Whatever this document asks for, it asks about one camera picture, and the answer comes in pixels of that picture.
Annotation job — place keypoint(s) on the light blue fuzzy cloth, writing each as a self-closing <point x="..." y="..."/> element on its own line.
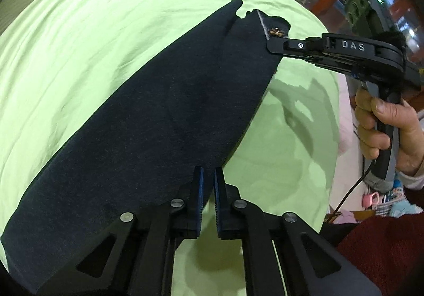
<point x="404" y="207"/>

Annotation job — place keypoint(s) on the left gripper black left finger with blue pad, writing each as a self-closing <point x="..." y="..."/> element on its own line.
<point x="135" y="254"/>

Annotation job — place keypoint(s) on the light green bed sheet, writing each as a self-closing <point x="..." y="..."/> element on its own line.
<point x="62" y="59"/>

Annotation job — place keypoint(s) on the dark red cloth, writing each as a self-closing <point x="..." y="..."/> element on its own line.
<point x="389" y="251"/>

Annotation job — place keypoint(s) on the dark navy pants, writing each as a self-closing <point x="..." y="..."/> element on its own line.
<point x="188" y="106"/>

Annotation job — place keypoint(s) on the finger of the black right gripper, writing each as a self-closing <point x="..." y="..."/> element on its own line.
<point x="287" y="47"/>

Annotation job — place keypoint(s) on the person's right hand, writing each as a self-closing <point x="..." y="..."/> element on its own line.
<point x="369" y="110"/>

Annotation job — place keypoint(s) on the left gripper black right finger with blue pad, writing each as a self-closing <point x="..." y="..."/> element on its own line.
<point x="283" y="255"/>

